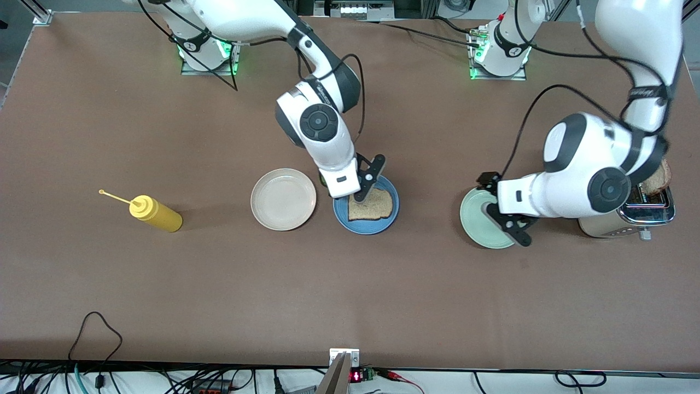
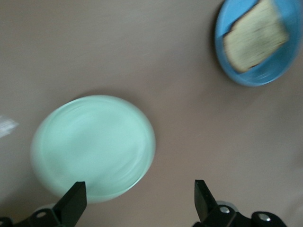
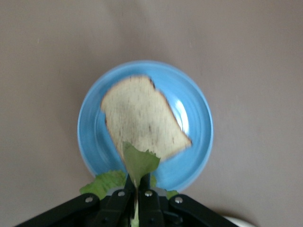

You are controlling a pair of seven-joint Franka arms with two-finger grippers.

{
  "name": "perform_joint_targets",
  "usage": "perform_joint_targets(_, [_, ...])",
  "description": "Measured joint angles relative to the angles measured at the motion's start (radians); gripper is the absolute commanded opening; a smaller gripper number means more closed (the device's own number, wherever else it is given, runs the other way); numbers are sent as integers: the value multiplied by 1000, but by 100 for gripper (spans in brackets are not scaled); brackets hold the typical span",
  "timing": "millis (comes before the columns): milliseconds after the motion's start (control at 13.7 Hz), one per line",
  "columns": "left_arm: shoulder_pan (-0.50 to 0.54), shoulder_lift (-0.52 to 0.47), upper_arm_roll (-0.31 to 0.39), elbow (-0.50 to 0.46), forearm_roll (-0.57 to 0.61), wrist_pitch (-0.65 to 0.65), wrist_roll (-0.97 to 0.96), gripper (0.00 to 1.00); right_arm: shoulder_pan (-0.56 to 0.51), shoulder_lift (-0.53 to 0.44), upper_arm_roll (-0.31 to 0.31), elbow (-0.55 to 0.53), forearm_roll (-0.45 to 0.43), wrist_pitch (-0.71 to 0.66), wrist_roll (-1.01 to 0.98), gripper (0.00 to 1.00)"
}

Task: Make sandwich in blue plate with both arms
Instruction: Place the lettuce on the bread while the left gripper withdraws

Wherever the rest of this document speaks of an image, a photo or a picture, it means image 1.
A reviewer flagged brown bread slice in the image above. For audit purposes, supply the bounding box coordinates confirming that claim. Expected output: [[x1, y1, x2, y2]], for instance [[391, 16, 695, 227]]
[[639, 159, 673, 196], [348, 189, 394, 222]]

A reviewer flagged yellow mustard squeeze bottle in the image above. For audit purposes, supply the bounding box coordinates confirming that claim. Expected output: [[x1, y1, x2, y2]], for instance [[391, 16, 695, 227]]
[[98, 189, 183, 233]]

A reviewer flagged pale green round plate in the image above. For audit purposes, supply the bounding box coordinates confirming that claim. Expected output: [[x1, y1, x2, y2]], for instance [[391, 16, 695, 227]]
[[459, 188, 518, 250]]

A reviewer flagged blue round plate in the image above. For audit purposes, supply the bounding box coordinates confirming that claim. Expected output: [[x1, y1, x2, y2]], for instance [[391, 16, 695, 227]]
[[332, 174, 400, 235]]

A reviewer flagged beige round plate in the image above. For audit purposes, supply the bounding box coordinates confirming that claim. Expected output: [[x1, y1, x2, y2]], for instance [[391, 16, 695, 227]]
[[250, 168, 317, 231]]

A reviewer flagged beige chrome toaster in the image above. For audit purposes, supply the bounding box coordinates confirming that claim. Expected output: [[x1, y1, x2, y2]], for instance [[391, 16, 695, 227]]
[[579, 183, 676, 240]]

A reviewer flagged lit control box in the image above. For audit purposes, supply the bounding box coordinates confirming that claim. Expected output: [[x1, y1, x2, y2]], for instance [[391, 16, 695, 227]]
[[314, 0, 394, 18]]

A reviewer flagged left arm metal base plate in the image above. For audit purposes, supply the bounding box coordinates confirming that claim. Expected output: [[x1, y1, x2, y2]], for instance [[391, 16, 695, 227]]
[[468, 27, 528, 82]]

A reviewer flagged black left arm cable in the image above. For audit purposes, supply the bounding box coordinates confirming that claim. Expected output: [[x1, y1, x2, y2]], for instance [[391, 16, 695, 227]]
[[500, 0, 668, 181]]

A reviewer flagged thick black table cable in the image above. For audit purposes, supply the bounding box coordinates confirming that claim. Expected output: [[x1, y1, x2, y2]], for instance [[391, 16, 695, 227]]
[[355, 19, 485, 50]]

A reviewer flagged black oval cable loop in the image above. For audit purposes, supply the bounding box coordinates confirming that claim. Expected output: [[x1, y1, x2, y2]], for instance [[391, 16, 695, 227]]
[[555, 370, 607, 388]]

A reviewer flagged red wire pair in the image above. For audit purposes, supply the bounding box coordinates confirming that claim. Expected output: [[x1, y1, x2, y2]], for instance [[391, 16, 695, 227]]
[[377, 369, 424, 394]]

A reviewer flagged small metal camera bracket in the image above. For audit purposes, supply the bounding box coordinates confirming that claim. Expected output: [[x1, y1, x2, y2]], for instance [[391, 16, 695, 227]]
[[329, 348, 360, 368]]

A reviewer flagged grey aluminium camera pole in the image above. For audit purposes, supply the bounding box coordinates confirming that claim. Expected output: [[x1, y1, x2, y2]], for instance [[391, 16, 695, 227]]
[[316, 353, 351, 394]]

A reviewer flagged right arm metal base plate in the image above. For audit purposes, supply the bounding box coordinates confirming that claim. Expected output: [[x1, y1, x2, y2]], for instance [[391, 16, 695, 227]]
[[180, 41, 244, 76]]

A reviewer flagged black cable tangle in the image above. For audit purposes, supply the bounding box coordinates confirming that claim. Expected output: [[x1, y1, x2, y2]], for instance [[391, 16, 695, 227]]
[[0, 358, 329, 394]]

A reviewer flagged thin black looped cable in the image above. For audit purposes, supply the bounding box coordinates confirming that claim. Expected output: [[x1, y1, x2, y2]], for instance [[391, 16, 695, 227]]
[[68, 311, 123, 363]]

